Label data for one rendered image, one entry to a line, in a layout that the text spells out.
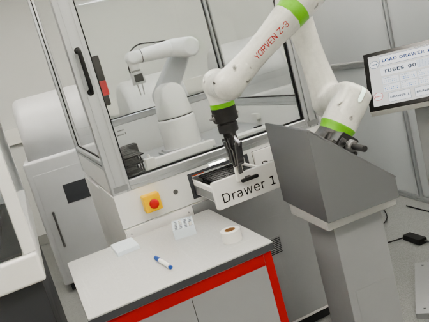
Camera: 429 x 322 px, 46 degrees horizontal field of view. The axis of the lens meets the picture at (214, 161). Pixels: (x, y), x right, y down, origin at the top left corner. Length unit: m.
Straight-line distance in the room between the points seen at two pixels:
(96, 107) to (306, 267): 1.24
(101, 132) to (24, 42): 3.35
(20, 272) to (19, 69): 3.64
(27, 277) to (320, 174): 1.04
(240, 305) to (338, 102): 0.77
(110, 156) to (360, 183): 0.97
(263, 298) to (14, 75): 4.04
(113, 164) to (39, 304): 0.59
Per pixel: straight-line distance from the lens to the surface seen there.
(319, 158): 1.67
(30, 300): 1.98
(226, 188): 1.94
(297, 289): 2.54
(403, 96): 2.39
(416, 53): 2.50
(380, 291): 2.01
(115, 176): 2.09
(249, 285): 1.71
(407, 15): 3.56
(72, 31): 2.08
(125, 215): 2.13
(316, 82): 1.99
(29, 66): 5.33
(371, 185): 1.78
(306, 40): 1.98
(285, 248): 2.44
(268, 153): 2.30
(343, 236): 1.86
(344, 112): 1.84
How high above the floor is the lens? 1.39
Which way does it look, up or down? 12 degrees down
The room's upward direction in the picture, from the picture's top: 15 degrees counter-clockwise
